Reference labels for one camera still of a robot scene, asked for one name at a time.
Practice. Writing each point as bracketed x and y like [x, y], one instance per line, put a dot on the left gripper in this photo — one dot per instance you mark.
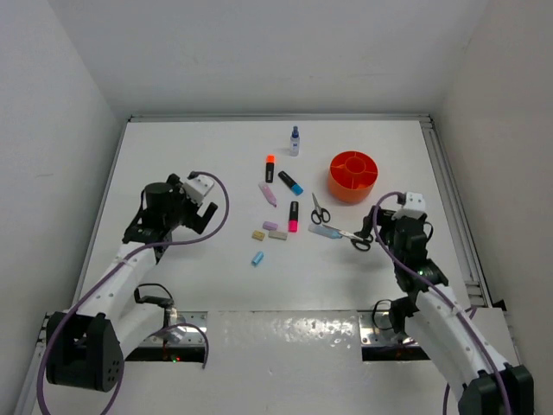
[176, 192]

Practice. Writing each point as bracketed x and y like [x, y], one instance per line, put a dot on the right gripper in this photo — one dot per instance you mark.
[384, 220]

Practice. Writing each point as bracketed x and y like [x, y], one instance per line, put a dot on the pastel blue highlighter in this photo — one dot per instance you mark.
[327, 232]

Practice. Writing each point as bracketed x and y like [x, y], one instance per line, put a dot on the purple eraser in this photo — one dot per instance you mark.
[270, 226]

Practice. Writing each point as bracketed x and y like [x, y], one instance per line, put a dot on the pastel purple highlighter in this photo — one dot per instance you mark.
[267, 193]

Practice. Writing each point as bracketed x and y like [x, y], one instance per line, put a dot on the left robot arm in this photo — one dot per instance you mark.
[87, 344]

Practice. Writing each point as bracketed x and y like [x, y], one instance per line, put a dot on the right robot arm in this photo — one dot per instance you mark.
[481, 379]

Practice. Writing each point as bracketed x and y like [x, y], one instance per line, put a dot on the large black scissors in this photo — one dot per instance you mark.
[360, 241]

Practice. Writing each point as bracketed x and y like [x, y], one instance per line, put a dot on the orange round organizer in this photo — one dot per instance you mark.
[351, 176]

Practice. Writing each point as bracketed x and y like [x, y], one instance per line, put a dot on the small black scissors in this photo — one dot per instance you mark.
[319, 214]

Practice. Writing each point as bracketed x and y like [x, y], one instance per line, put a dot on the tan eraser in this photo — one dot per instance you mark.
[257, 235]

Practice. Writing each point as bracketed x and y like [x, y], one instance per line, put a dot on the grey eraser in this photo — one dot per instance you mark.
[274, 234]

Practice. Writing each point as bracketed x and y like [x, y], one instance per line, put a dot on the pink cap black highlighter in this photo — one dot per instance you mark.
[293, 217]

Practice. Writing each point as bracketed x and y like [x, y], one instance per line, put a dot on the blue cap black highlighter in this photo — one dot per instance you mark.
[290, 183]

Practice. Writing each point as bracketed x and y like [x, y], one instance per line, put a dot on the orange cap black highlighter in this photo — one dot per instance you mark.
[269, 168]

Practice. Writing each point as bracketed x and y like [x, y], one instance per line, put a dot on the small spray bottle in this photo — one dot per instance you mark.
[294, 142]

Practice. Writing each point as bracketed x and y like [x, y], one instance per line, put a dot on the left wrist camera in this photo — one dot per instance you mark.
[197, 186]

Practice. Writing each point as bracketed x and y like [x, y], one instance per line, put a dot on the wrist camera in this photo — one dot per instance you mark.
[197, 186]
[411, 205]

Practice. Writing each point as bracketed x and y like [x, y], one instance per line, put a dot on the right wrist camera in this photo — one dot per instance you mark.
[411, 205]

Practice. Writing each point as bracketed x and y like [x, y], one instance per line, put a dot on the left base plate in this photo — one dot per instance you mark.
[185, 335]

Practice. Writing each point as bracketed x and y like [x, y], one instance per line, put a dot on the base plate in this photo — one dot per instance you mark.
[185, 335]
[375, 331]

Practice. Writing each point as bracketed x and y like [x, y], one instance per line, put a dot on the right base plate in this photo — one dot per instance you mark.
[375, 331]

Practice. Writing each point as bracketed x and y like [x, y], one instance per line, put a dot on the aluminium frame rail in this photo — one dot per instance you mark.
[473, 276]

